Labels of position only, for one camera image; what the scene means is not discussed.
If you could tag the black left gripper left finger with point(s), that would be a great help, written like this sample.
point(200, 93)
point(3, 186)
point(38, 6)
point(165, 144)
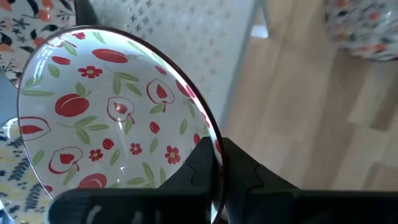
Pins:
point(140, 207)

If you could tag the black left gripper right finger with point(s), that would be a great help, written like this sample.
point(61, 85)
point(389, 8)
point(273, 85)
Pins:
point(264, 202)

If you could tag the green bowl red fruit print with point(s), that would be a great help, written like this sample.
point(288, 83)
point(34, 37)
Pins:
point(109, 102)

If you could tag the yellow bowl blue leaf print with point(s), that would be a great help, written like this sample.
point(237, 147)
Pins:
point(21, 186)

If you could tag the small dark bowl orange print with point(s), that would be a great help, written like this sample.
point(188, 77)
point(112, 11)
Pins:
point(363, 28)

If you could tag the large dark bowl orange print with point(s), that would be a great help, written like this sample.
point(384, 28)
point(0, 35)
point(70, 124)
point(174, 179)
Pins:
point(28, 31)

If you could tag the white perforated metal shelf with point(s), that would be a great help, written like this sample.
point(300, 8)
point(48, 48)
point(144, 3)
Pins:
point(192, 46)

